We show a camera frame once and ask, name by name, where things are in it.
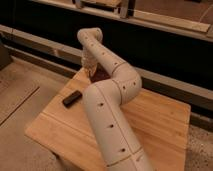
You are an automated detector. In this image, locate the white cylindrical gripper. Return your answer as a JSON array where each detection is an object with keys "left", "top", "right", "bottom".
[{"left": 81, "top": 50, "right": 97, "bottom": 77}]

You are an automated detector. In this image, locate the dark ceramic bowl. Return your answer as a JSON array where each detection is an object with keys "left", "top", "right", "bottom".
[{"left": 90, "top": 70, "right": 110, "bottom": 83}]

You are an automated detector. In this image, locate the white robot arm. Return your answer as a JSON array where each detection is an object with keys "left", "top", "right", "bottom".
[{"left": 77, "top": 28, "right": 154, "bottom": 171}]

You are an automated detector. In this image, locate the black rectangular block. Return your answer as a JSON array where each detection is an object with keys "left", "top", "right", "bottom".
[{"left": 62, "top": 90, "right": 82, "bottom": 107}]

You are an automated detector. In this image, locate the metal window frame post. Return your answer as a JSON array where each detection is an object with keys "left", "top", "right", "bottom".
[{"left": 120, "top": 0, "right": 135, "bottom": 19}]

